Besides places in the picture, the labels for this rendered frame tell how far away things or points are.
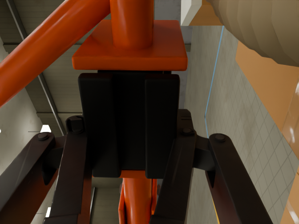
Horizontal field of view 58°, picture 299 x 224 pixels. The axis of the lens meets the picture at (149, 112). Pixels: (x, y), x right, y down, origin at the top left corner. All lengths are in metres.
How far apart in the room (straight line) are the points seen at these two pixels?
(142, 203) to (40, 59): 0.13
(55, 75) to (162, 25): 11.54
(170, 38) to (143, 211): 0.13
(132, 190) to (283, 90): 0.16
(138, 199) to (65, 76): 11.43
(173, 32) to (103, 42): 0.05
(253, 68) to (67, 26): 0.24
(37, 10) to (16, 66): 10.05
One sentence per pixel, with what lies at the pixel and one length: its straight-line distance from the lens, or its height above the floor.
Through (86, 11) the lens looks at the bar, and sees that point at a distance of 0.17.
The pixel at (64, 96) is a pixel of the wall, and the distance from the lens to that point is 12.46.
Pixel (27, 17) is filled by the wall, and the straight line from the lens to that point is 10.50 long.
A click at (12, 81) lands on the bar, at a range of 0.20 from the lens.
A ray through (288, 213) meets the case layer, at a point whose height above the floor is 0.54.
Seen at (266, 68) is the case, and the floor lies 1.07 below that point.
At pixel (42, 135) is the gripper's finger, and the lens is 0.16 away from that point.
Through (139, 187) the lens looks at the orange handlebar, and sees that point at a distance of 0.20.
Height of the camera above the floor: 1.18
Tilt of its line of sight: 2 degrees up
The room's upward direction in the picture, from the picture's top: 90 degrees counter-clockwise
